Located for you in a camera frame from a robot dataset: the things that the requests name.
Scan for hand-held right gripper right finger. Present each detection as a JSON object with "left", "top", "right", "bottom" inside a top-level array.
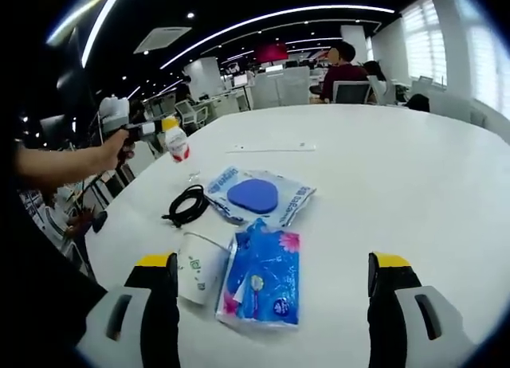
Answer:
[{"left": 367, "top": 251, "right": 465, "bottom": 368}]

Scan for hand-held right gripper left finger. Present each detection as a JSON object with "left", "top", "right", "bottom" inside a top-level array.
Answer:
[{"left": 75, "top": 251, "right": 188, "bottom": 368}]

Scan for clear plastic bottle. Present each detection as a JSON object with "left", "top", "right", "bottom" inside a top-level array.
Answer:
[{"left": 163, "top": 127, "right": 202, "bottom": 184}]

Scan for white paper cup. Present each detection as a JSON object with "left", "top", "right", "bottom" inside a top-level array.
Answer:
[{"left": 177, "top": 231, "right": 230, "bottom": 306}]

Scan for black cable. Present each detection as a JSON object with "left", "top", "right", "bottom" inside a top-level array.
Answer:
[{"left": 161, "top": 183, "right": 210, "bottom": 228}]

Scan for black computer mouse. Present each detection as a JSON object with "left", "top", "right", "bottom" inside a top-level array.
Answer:
[{"left": 92, "top": 210, "right": 109, "bottom": 234}]

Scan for blue tissue pack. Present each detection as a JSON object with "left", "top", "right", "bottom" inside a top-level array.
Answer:
[{"left": 214, "top": 218, "right": 302, "bottom": 331}]

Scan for white packet with blue pad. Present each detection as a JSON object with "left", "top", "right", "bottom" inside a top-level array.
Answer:
[{"left": 206, "top": 165, "right": 318, "bottom": 229}]

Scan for person's left hand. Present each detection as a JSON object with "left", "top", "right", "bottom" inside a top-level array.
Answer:
[{"left": 95, "top": 131, "right": 131, "bottom": 172}]

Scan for white office chair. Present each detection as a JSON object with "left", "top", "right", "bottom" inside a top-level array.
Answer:
[{"left": 175, "top": 100, "right": 210, "bottom": 135}]

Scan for ceiling air conditioner vent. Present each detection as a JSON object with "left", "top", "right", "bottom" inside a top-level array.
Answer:
[{"left": 133, "top": 25, "right": 192, "bottom": 55}]

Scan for long ceiling light strip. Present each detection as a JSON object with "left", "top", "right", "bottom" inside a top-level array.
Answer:
[
  {"left": 159, "top": 4, "right": 395, "bottom": 70},
  {"left": 81, "top": 0, "right": 128, "bottom": 66}
]

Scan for person's dark clothing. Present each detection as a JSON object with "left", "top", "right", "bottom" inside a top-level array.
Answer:
[{"left": 11, "top": 144, "right": 108, "bottom": 368}]

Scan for white table socket strip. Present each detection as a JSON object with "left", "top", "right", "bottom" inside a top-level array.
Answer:
[{"left": 225, "top": 142, "right": 318, "bottom": 154}]

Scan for white table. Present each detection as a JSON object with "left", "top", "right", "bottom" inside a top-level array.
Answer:
[{"left": 81, "top": 103, "right": 510, "bottom": 368}]

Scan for white desk partition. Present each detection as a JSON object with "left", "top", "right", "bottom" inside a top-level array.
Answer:
[{"left": 253, "top": 67, "right": 312, "bottom": 110}]

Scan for grey mesh office chair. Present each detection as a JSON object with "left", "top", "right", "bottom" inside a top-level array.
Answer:
[{"left": 331, "top": 80, "right": 374, "bottom": 105}]

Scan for black office chair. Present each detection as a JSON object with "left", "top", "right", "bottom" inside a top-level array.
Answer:
[{"left": 406, "top": 93, "right": 431, "bottom": 113}]

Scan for white window blinds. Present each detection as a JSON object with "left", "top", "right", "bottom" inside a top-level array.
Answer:
[{"left": 400, "top": 0, "right": 447, "bottom": 86}]

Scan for red wall screen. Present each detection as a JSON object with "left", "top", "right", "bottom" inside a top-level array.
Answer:
[{"left": 257, "top": 43, "right": 288, "bottom": 62}]

